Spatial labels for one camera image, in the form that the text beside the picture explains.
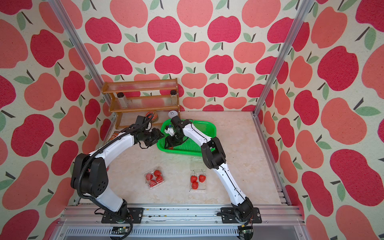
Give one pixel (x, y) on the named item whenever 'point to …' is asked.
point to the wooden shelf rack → (129, 100)
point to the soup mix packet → (114, 135)
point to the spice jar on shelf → (174, 100)
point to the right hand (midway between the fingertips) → (169, 148)
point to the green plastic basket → (189, 147)
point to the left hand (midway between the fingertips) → (163, 139)
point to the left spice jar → (122, 100)
